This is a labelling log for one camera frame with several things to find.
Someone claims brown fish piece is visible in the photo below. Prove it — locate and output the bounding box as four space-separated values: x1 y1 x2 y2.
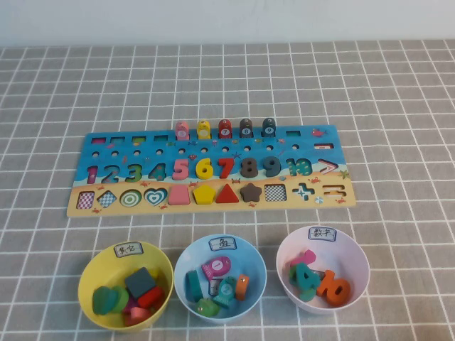
238 118 254 139

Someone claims yellow fish piece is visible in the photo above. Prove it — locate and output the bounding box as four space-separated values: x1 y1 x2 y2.
196 119 211 140

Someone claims dark teal fish piece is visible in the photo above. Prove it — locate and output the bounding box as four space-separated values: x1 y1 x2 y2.
262 117 277 139

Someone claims light blue plastic bowl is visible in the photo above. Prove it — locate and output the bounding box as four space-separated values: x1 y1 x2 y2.
173 233 267 325

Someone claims magenta fish piece number one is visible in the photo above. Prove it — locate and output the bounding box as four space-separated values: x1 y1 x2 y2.
201 256 232 279

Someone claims grey fish piece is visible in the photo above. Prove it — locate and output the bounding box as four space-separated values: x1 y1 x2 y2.
208 277 225 296

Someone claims blue wooden number puzzle board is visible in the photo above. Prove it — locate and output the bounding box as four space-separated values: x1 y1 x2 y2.
66 124 357 218

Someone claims orange fish piece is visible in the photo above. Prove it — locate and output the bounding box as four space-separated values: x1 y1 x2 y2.
234 274 250 302

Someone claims teal fish piece on edge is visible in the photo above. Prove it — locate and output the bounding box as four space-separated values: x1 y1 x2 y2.
184 269 205 303

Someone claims teal fish piece number two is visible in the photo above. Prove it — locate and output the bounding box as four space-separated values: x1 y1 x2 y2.
212 276 238 308

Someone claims green fish piece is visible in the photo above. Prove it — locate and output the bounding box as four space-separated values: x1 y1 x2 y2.
193 298 221 318

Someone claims pink plastic bowl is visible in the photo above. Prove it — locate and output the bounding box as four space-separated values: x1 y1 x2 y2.
275 224 371 315

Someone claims yellow plastic bowl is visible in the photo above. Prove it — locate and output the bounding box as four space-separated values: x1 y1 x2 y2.
77 241 175 332

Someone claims red number seven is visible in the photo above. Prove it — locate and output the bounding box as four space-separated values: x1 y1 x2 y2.
217 157 236 180

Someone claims brown number eight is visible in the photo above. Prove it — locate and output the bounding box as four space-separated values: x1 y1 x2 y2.
240 156 260 179

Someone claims red triangle block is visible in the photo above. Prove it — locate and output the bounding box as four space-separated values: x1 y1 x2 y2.
215 183 240 204

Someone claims yellow number six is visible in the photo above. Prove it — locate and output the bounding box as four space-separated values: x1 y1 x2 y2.
194 158 215 180

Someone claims brown star block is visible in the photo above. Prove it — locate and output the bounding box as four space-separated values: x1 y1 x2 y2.
239 182 264 202

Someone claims yellow pentagon block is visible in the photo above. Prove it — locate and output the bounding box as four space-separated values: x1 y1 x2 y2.
193 184 217 205

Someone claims pink number five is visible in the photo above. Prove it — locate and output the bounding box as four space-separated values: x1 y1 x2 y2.
172 158 191 181

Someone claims dark teal number nine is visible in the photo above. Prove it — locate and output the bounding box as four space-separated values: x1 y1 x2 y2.
262 156 283 178

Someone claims pink trapezoid block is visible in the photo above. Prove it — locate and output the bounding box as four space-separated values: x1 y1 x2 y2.
168 185 191 206

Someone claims teal number four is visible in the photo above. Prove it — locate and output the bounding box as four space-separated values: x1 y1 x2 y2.
293 261 323 289

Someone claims dark grey square block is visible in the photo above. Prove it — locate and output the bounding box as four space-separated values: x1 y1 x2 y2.
124 266 158 300

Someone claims red shape block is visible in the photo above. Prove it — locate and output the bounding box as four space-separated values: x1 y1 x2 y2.
136 286 166 309

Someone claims green round block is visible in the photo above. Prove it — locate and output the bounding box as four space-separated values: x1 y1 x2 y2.
112 285 130 313

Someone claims pink shape block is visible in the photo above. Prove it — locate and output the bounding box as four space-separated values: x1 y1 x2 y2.
124 305 152 326

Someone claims grey white-grid tablecloth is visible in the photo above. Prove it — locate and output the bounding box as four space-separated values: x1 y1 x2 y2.
0 38 455 341

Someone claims green heart block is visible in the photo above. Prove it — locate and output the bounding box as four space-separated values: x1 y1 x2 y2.
92 286 119 316

